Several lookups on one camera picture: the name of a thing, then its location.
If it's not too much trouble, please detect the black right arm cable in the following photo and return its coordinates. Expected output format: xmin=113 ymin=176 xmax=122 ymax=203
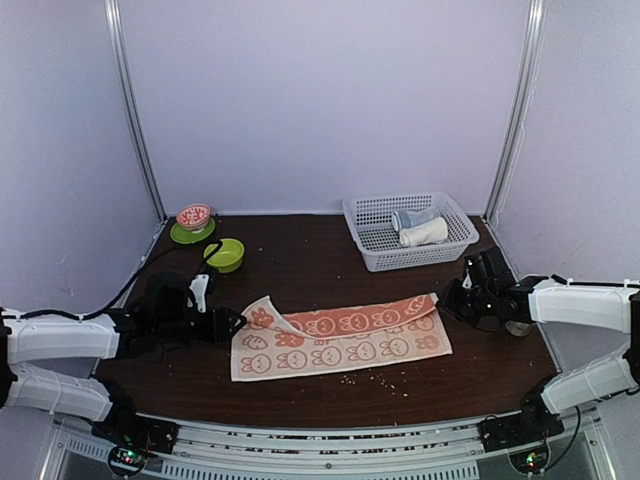
xmin=539 ymin=404 xmax=581 ymax=466

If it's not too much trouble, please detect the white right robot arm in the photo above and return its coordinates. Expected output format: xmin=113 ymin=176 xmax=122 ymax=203
xmin=441 ymin=275 xmax=639 ymax=442

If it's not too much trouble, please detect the aluminium front rail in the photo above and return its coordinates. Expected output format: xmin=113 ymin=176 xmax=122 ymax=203
xmin=39 ymin=392 xmax=616 ymax=480

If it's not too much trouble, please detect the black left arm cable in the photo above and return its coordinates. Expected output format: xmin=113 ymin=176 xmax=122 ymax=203
xmin=0 ymin=239 xmax=226 ymax=326

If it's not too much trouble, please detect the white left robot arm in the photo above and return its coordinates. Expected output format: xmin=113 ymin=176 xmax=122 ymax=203
xmin=1 ymin=305 xmax=246 ymax=445

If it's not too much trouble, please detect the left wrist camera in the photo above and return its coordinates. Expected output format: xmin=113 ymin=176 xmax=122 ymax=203
xmin=142 ymin=271 xmax=194 ymax=315

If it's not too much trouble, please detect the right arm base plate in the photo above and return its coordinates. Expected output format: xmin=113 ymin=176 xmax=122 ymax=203
xmin=477 ymin=414 xmax=565 ymax=453

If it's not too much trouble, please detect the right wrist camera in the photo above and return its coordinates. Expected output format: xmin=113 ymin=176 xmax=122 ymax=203
xmin=463 ymin=246 xmax=516 ymax=291

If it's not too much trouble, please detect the aluminium post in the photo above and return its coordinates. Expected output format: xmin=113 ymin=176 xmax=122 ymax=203
xmin=104 ymin=0 xmax=168 ymax=223
xmin=485 ymin=0 xmax=546 ymax=229

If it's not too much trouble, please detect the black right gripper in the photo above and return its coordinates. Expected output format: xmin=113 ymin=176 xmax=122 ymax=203
xmin=437 ymin=277 xmax=494 ymax=327

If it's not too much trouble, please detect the red patterned bowl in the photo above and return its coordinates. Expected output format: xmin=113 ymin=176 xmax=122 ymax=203
xmin=176 ymin=204 xmax=211 ymax=232

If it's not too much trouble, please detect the orange patterned towel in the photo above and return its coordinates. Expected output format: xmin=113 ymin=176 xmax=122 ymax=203
xmin=230 ymin=293 xmax=453 ymax=383

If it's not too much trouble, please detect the white plastic basket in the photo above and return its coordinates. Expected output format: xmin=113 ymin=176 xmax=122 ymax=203
xmin=343 ymin=192 xmax=479 ymax=272

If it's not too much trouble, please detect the right aluminium post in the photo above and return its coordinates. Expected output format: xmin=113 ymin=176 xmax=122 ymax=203
xmin=485 ymin=0 xmax=546 ymax=229

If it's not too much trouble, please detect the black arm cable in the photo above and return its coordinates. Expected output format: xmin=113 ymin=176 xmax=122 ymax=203
xmin=539 ymin=404 xmax=581 ymax=466
xmin=0 ymin=239 xmax=226 ymax=326

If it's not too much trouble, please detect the green bowl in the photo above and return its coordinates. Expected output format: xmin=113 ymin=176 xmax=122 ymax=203
xmin=203 ymin=238 xmax=245 ymax=274

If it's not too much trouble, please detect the left aluminium post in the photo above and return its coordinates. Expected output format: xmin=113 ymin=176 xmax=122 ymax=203
xmin=104 ymin=0 xmax=168 ymax=223

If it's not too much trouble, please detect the green plate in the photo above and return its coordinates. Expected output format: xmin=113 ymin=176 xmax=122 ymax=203
xmin=170 ymin=217 xmax=216 ymax=245

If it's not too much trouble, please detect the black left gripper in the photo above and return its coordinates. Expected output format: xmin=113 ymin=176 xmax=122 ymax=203
xmin=155 ymin=305 xmax=246 ymax=344

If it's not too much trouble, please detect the rolled grey towel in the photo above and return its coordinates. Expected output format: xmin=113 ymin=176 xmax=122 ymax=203
xmin=391 ymin=207 xmax=440 ymax=232

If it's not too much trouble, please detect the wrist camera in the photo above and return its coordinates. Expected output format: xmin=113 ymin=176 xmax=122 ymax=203
xmin=142 ymin=271 xmax=194 ymax=315
xmin=463 ymin=246 xmax=516 ymax=291

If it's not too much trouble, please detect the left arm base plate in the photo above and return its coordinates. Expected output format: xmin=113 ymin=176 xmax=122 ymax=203
xmin=90 ymin=416 xmax=179 ymax=454

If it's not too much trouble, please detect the white towel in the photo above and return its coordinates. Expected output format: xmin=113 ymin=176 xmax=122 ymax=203
xmin=399 ymin=217 xmax=448 ymax=248

